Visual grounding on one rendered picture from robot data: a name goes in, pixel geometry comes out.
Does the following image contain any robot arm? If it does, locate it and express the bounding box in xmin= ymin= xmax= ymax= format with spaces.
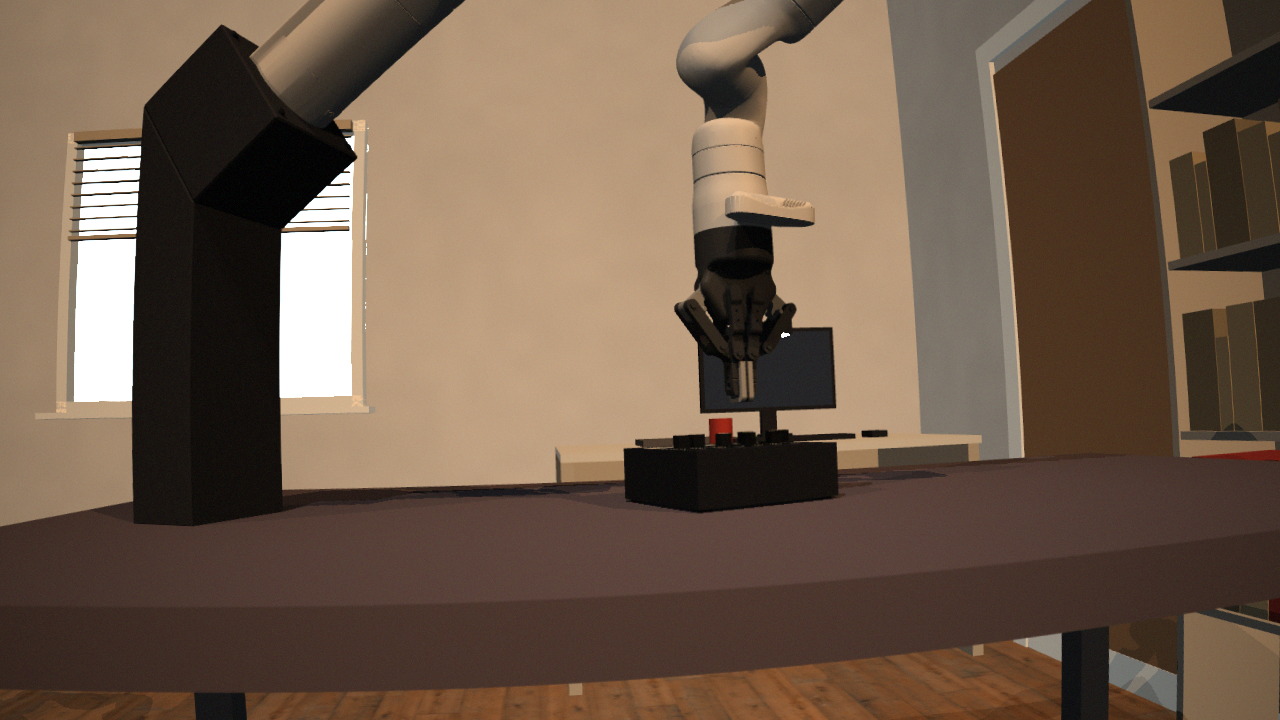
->
xmin=250 ymin=0 xmax=844 ymax=234

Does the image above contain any black lighting desk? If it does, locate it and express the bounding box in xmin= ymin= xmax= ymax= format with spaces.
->
xmin=625 ymin=429 xmax=838 ymax=512

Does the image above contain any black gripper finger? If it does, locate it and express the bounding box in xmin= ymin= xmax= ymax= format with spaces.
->
xmin=742 ymin=286 xmax=796 ymax=402
xmin=675 ymin=284 xmax=748 ymax=402

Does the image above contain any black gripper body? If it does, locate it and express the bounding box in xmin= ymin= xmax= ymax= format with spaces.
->
xmin=694 ymin=225 xmax=776 ymax=327

